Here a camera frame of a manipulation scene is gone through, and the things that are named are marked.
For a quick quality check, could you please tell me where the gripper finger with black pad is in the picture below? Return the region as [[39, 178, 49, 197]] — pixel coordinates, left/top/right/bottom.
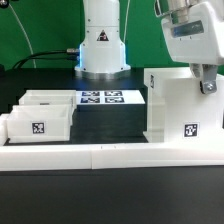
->
[[200, 64, 218, 94]]

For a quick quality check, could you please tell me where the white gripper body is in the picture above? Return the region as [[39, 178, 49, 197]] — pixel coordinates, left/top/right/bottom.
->
[[160, 0, 224, 65]]

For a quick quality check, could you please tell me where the white drawer cabinet box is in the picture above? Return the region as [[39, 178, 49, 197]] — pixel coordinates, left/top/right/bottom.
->
[[144, 67, 224, 143]]

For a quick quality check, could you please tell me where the white drawer tray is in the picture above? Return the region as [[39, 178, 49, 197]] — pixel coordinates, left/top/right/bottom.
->
[[7, 105, 72, 143], [19, 90, 77, 110]]

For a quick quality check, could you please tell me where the white front drawer tray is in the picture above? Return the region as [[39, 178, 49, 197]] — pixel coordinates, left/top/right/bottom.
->
[[7, 105, 72, 143]]

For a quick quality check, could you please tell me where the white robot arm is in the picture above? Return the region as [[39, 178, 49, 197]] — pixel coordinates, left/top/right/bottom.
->
[[75, 0, 224, 94]]

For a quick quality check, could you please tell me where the white marker sheet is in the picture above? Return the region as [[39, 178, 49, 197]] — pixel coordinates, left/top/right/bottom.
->
[[76, 90, 145, 105]]

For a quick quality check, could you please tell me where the white U-shaped fence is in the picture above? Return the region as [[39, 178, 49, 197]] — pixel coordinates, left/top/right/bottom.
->
[[0, 114, 224, 172]]

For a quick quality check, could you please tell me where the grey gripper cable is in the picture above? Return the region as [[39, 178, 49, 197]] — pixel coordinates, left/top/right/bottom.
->
[[153, 0, 178, 19]]

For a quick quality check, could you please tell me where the black cable bundle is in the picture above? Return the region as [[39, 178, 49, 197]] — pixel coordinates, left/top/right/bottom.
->
[[12, 48, 81, 70]]

